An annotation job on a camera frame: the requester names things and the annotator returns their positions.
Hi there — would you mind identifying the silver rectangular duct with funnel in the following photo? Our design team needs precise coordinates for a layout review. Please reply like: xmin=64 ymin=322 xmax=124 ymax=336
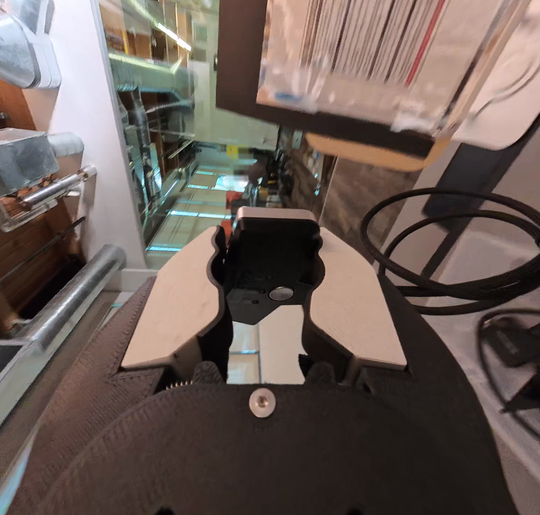
xmin=0 ymin=0 xmax=62 ymax=90

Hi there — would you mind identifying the shiny silver pipe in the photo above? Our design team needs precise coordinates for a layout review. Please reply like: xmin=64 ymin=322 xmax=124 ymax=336
xmin=0 ymin=165 xmax=98 ymax=231

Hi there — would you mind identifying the black braided switch cable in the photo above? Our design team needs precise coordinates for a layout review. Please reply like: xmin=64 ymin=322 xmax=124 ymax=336
xmin=362 ymin=188 xmax=540 ymax=315

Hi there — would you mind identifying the large silver duct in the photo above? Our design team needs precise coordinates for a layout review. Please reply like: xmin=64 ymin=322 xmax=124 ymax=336
xmin=0 ymin=245 xmax=127 ymax=425

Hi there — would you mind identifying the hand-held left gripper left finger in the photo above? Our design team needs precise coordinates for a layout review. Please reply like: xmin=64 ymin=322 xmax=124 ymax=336
xmin=121 ymin=226 xmax=233 ymax=376

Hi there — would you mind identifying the silver rectangular air duct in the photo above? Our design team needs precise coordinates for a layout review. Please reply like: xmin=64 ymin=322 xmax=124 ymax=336
xmin=0 ymin=129 xmax=85 ymax=195

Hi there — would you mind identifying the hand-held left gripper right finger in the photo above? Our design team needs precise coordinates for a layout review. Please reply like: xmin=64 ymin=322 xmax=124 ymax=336
xmin=301 ymin=227 xmax=408 ymax=372

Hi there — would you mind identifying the silver hdmi switch box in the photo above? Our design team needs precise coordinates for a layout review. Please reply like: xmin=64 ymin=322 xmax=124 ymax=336
xmin=224 ymin=206 xmax=323 ymax=325

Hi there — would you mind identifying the acrylic sign holder printed sheet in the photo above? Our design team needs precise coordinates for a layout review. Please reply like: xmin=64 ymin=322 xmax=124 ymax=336
xmin=255 ymin=0 xmax=540 ymax=150

